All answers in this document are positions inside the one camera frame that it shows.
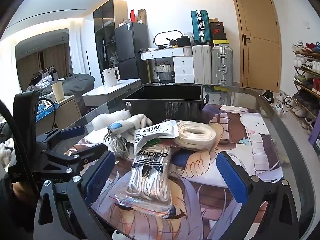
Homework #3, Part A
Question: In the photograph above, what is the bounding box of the black handbag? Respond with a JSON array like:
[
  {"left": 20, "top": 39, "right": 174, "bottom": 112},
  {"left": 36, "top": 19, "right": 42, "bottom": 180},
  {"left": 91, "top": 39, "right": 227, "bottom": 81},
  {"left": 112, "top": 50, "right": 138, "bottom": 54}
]
[{"left": 176, "top": 35, "right": 192, "bottom": 47}]

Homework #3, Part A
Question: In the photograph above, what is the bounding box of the wicker basket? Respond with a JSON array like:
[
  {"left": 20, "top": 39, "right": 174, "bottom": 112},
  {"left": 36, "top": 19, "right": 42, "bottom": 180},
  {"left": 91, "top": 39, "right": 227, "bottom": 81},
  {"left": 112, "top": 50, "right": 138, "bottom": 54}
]
[{"left": 155, "top": 62, "right": 174, "bottom": 82}]

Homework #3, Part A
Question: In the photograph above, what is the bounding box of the silver suitcase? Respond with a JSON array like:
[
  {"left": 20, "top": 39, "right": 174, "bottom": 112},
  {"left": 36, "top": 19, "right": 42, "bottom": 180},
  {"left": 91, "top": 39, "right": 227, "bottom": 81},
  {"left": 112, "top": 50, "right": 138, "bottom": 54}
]
[{"left": 211, "top": 46, "right": 234, "bottom": 87}]

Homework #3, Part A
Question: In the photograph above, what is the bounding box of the white dresser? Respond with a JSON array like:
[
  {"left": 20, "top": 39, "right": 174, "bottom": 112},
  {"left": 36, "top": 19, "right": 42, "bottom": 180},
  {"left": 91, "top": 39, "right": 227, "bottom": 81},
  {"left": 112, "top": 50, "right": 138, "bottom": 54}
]
[{"left": 140, "top": 47, "right": 194, "bottom": 83}]

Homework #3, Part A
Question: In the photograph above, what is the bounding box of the printed anime mat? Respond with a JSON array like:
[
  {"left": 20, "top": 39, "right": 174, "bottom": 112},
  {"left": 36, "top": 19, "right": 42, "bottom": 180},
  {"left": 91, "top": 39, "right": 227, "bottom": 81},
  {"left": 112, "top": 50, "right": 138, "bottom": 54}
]
[{"left": 64, "top": 102, "right": 283, "bottom": 240}]

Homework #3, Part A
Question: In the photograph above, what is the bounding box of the white suitcase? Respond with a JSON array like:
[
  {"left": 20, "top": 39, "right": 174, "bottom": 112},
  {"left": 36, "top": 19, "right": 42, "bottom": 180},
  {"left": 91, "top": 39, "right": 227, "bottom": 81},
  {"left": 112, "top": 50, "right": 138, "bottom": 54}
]
[{"left": 192, "top": 45, "right": 212, "bottom": 84}]

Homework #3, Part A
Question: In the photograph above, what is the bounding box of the group of assorted shoes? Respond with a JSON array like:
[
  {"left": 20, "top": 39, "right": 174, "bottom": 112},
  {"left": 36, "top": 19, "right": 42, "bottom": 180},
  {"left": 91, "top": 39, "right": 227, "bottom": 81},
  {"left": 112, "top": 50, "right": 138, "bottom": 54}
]
[{"left": 261, "top": 40, "right": 320, "bottom": 134}]

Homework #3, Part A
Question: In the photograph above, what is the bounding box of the brown curtain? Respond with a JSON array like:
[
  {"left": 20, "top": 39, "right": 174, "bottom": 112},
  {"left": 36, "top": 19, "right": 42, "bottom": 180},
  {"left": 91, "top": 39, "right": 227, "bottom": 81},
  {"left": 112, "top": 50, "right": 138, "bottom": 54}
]
[{"left": 16, "top": 42, "right": 72, "bottom": 90}]

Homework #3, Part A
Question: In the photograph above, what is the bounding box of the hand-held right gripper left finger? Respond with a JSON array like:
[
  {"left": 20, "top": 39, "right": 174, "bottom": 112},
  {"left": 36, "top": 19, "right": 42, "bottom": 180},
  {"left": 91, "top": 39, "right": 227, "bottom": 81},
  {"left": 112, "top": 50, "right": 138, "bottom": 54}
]
[{"left": 34, "top": 151, "right": 116, "bottom": 233}]

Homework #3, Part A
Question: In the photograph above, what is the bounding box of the black cardboard box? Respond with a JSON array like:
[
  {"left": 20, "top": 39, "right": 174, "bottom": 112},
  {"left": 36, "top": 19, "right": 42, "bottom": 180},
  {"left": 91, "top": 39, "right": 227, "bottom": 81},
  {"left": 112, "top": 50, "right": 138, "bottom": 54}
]
[{"left": 122, "top": 84, "right": 210, "bottom": 125}]

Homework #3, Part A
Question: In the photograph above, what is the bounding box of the white curtain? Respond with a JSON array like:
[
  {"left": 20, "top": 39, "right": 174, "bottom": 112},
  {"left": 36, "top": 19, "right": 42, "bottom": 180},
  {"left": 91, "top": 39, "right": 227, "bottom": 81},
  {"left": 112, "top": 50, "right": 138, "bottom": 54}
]
[{"left": 69, "top": 20, "right": 87, "bottom": 77}]

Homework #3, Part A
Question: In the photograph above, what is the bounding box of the blue plastic bag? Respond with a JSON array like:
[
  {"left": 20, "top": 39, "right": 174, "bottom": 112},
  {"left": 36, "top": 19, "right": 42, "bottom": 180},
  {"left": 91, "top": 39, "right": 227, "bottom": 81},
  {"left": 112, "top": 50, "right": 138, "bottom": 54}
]
[{"left": 36, "top": 102, "right": 59, "bottom": 123}]

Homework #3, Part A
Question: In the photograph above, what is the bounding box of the wooden door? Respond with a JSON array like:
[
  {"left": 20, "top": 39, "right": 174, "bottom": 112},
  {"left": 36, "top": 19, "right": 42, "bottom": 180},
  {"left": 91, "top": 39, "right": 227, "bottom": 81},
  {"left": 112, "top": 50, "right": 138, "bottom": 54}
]
[{"left": 230, "top": 0, "right": 282, "bottom": 93}]

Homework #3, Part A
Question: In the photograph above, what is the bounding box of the wooden cabinet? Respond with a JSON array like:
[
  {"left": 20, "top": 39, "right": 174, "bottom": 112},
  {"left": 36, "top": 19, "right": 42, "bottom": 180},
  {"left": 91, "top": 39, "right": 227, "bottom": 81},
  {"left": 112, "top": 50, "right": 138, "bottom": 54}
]
[{"left": 35, "top": 95, "right": 82, "bottom": 130}]

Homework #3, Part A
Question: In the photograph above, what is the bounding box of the purple box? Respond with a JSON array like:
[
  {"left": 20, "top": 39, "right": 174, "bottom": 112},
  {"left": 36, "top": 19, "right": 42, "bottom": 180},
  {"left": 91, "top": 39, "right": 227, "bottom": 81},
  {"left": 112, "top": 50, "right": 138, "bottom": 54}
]
[{"left": 308, "top": 115, "right": 320, "bottom": 147}]

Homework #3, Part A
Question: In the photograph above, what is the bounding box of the dark grey refrigerator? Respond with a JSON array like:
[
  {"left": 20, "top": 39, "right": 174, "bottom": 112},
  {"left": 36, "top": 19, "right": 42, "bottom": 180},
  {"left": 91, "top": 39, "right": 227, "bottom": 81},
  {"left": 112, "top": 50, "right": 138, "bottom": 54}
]
[{"left": 114, "top": 21, "right": 150, "bottom": 84}]

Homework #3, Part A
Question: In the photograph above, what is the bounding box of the silver medicine pouch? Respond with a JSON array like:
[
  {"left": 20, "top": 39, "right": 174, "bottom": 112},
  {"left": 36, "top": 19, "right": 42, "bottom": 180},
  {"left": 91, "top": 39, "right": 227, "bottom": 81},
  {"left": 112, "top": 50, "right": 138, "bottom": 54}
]
[{"left": 134, "top": 120, "right": 179, "bottom": 157}]

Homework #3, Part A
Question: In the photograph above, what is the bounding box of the white rope coil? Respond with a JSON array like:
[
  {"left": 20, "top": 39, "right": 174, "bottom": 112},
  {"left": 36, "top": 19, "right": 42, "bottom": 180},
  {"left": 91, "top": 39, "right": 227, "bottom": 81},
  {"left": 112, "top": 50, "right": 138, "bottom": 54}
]
[{"left": 175, "top": 120, "right": 217, "bottom": 152}]

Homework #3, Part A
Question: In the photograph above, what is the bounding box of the dark grey beanbag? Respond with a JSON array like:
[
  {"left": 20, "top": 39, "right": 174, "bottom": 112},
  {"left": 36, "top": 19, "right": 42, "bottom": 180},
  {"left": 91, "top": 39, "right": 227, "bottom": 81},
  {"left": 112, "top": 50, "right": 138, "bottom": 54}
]
[{"left": 61, "top": 73, "right": 95, "bottom": 110}]

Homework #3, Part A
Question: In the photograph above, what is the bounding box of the teal suitcase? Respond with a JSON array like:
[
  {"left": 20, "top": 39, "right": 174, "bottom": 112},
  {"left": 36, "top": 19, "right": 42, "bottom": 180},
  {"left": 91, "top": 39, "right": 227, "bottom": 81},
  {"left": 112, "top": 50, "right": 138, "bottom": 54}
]
[{"left": 191, "top": 10, "right": 210, "bottom": 44}]

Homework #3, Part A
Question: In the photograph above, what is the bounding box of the wooden shoe rack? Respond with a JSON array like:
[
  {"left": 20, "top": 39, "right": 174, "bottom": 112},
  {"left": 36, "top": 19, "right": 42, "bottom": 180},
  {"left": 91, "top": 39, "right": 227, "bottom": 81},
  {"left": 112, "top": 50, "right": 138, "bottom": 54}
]
[{"left": 291, "top": 44, "right": 320, "bottom": 135}]

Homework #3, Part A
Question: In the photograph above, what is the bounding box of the black glass cabinet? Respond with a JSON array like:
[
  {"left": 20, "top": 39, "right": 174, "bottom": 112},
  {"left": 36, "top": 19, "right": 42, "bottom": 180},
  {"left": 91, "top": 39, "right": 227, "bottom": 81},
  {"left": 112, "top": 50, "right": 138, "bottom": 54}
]
[{"left": 93, "top": 0, "right": 128, "bottom": 78}]

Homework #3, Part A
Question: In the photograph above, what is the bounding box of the cream plastic bin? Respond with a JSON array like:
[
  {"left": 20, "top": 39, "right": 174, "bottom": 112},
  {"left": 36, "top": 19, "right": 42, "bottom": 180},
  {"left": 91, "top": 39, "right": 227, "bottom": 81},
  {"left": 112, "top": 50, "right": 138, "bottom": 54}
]
[{"left": 51, "top": 81, "right": 65, "bottom": 103}]

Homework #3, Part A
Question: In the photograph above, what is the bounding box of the grey side table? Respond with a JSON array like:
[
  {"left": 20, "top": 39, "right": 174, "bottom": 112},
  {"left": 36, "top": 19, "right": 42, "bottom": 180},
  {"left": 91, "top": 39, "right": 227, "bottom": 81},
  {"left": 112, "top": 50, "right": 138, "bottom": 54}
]
[{"left": 82, "top": 78, "right": 142, "bottom": 108}]

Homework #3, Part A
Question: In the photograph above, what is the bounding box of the white cable coil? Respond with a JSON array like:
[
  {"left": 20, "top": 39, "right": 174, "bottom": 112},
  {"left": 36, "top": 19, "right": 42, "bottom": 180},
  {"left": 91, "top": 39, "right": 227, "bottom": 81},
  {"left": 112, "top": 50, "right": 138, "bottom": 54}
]
[{"left": 104, "top": 130, "right": 135, "bottom": 159}]

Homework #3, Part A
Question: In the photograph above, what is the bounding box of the oval mirror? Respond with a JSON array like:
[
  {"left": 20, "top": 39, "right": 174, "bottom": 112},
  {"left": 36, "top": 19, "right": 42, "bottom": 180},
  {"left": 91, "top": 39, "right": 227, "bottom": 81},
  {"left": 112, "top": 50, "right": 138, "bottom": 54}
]
[{"left": 153, "top": 30, "right": 183, "bottom": 48}]

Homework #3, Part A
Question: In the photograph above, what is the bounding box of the bagged white rope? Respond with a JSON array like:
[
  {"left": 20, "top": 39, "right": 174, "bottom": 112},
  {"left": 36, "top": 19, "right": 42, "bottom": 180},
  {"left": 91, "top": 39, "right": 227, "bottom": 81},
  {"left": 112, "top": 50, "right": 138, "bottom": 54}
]
[{"left": 115, "top": 145, "right": 175, "bottom": 218}]

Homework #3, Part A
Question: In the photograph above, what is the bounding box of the person's left hand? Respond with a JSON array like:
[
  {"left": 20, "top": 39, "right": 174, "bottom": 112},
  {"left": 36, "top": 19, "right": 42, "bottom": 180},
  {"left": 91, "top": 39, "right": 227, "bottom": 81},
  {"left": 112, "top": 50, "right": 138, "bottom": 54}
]
[{"left": 11, "top": 182, "right": 39, "bottom": 206}]

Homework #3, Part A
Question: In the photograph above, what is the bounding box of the white electric kettle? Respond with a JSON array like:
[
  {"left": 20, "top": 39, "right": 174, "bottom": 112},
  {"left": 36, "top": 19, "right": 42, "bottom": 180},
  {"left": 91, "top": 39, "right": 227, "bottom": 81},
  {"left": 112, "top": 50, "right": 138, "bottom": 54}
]
[{"left": 101, "top": 67, "right": 120, "bottom": 87}]

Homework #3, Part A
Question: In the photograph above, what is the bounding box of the white plush toy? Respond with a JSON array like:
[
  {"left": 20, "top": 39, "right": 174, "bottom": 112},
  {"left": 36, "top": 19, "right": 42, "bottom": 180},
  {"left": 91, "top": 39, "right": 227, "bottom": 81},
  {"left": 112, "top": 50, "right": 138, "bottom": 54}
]
[{"left": 92, "top": 113, "right": 153, "bottom": 143}]

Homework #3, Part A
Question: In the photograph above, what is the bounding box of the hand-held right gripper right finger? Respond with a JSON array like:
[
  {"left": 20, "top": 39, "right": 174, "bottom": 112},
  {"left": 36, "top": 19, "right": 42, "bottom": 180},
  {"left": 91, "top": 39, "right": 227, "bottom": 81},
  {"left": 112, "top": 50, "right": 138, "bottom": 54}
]
[{"left": 216, "top": 152, "right": 299, "bottom": 236}]

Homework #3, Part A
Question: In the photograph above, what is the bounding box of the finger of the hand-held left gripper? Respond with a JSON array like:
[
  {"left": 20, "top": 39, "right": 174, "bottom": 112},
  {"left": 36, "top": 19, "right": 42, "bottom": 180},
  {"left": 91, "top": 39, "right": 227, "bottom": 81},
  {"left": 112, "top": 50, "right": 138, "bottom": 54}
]
[
  {"left": 46, "top": 126, "right": 86, "bottom": 145},
  {"left": 64, "top": 144, "right": 110, "bottom": 167}
]

